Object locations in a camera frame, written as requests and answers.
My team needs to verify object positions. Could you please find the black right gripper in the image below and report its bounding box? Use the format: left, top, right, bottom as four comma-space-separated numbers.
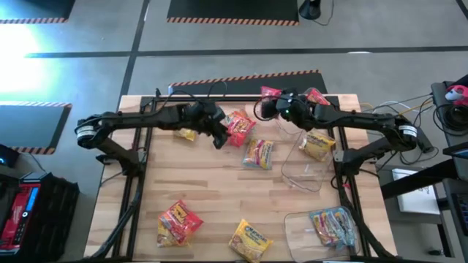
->
260, 90, 315, 129

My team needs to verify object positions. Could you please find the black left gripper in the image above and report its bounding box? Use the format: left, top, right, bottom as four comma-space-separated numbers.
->
184, 101, 230, 150

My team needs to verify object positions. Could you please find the clear plastic bin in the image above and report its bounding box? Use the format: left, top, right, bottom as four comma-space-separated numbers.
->
283, 206, 363, 263
272, 86, 332, 133
280, 126, 338, 194

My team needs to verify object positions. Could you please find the black hazard-striped floor mat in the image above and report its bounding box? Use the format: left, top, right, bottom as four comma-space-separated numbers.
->
0, 0, 77, 25
167, 69, 329, 96
166, 0, 301, 27

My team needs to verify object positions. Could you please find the black pole stand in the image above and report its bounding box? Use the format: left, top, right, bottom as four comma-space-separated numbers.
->
298, 0, 322, 20

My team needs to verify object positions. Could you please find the black side desk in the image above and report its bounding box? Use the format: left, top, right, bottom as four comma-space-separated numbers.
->
430, 75, 468, 147

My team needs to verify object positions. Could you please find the white paper sheet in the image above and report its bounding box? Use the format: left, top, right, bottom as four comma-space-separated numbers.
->
391, 167, 442, 216

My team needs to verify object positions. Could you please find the red and white object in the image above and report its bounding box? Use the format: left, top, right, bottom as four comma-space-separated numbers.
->
445, 84, 468, 107

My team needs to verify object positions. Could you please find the grey cart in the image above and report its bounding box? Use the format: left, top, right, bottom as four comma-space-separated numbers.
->
375, 163, 468, 256

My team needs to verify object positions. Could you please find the black storage crate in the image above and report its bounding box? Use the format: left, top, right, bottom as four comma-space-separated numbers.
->
20, 172, 80, 262

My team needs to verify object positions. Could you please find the grey hazard-striped floor mat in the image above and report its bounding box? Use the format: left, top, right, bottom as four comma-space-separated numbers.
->
0, 101, 73, 156

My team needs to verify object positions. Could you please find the black box blue light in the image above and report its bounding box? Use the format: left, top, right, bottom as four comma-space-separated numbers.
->
0, 143, 22, 169

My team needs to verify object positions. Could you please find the red electronic device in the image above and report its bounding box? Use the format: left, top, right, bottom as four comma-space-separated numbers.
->
0, 182, 41, 253

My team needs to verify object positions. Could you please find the black aluminium table frame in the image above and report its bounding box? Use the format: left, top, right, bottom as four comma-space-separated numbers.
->
89, 87, 398, 262

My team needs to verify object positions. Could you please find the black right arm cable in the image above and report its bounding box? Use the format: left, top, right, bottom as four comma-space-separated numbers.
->
253, 97, 279, 122

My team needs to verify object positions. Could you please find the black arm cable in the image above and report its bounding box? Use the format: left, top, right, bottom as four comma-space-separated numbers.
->
155, 80, 228, 110
253, 97, 279, 122

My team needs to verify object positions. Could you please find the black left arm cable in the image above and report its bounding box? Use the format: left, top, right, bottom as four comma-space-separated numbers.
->
155, 80, 228, 110

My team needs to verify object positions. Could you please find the black floor cable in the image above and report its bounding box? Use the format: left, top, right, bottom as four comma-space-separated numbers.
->
312, 0, 336, 27

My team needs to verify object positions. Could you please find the yellow cable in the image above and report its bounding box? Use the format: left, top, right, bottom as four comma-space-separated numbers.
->
398, 101, 434, 117

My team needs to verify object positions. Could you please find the coiled black cable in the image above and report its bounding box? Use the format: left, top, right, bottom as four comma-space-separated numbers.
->
433, 104, 468, 132

